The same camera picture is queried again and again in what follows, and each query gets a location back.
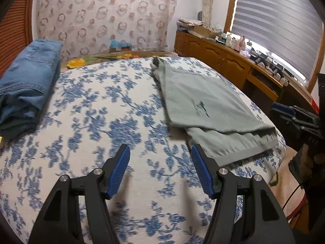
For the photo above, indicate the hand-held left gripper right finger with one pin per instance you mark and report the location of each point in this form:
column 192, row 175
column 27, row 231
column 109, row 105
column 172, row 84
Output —
column 201, row 170

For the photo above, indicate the dark green folded cloth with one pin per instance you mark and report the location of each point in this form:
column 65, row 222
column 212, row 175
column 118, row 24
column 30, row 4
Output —
column 17, row 131

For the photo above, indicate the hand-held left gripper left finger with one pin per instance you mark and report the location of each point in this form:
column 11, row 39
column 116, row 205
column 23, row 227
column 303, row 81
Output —
column 119, row 170

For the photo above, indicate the white lace curtain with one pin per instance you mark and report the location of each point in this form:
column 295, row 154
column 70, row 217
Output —
column 208, row 5

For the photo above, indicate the black device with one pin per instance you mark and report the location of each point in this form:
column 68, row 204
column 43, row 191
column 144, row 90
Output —
column 261, row 59

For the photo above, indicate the folded blue jeans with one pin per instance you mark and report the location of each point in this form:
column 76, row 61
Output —
column 28, row 66

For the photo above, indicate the stack of papers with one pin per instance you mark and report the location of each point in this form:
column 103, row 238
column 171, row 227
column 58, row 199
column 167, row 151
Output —
column 186, row 22

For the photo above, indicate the wooden sideboard cabinet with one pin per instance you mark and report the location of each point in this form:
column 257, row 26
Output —
column 215, row 53

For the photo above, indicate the small teal item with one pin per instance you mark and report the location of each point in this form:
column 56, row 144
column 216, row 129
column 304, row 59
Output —
column 119, row 45

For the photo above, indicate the pink bottle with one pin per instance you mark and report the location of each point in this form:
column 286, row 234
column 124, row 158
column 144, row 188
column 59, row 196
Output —
column 240, row 43

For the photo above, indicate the open cardboard box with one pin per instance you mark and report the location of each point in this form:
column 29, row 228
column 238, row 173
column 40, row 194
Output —
column 203, row 30

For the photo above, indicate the wooden louvered wardrobe door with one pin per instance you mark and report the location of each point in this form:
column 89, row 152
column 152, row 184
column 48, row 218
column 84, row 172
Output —
column 15, row 30

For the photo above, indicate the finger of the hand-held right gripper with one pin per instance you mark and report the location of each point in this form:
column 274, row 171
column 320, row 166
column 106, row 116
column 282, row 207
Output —
column 287, row 108
column 292, row 121

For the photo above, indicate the green t-shirt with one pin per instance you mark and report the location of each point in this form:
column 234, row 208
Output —
column 203, row 94

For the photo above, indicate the blue floral bed sheet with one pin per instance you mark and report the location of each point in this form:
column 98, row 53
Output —
column 101, row 106

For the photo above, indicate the grey striped window blind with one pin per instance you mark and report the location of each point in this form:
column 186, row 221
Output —
column 274, row 17

